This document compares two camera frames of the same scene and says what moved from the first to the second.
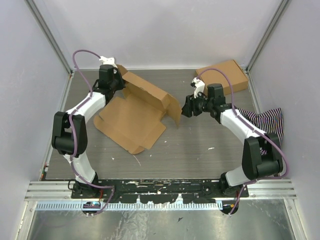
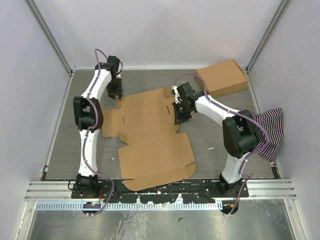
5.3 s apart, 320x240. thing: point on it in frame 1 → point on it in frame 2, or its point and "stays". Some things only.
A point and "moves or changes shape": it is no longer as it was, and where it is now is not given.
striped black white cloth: (270, 122) stays
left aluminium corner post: (50, 35) stays
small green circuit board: (94, 204) stays
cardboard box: (134, 122) moves or changes shape
